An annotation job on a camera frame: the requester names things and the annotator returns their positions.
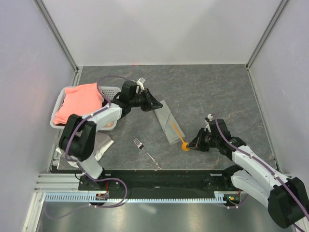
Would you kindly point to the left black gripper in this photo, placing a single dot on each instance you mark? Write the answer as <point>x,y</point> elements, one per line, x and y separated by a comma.
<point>151,103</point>

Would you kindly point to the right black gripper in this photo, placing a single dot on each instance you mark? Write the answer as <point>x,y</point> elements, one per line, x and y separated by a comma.
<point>194,144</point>

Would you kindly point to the orange plastic spoon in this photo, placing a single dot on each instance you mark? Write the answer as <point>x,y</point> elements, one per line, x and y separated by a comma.
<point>184,144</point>

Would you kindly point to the grey cloth napkin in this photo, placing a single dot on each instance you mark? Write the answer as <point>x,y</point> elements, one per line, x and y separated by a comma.
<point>164,117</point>

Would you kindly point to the clear-handled metal fork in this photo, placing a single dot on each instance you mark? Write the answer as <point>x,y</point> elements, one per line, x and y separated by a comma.
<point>140,146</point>

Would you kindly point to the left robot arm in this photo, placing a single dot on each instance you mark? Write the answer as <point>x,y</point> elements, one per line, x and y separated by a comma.
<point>78,137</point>

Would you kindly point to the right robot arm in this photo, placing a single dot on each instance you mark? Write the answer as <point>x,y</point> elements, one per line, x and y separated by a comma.
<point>285,198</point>

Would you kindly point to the white plastic basket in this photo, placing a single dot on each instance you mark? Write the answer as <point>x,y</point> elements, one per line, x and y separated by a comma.
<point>108,92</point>

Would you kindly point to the beige patterned cloth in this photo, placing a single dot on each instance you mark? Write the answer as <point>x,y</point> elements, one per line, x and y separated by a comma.
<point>109,124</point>

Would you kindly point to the grey and white cloth pile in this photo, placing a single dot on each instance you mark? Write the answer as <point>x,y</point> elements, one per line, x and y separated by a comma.
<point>102,143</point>

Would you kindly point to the salmon pink folded cloth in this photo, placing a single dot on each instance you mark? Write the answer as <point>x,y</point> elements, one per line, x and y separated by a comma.
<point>80,100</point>

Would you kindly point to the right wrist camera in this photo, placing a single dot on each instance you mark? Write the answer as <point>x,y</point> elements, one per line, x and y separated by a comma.
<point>208,119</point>

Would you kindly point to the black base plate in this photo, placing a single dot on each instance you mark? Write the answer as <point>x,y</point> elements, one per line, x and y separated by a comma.
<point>209,180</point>

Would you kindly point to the left aluminium frame post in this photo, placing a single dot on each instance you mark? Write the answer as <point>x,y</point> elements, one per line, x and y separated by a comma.
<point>55,32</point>

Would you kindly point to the aluminium frame post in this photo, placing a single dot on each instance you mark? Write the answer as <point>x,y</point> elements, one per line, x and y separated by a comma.
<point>267,32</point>
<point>55,32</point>

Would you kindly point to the blue-grey cable duct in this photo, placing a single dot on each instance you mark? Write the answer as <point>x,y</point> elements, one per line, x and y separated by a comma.
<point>91,197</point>

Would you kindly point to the right aluminium frame post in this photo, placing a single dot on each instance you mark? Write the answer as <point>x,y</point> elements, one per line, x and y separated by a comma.
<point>267,32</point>

